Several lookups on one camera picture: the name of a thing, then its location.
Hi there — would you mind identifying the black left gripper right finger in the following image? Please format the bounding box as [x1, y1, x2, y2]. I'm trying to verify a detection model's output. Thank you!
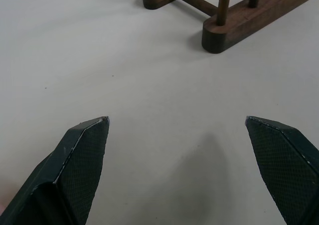
[245, 115, 319, 225]

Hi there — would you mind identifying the dark wooden rack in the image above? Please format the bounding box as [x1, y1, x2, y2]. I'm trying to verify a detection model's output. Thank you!
[141, 0, 319, 54]

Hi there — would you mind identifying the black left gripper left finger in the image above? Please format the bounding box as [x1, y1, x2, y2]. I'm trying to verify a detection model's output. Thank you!
[0, 115, 111, 225]

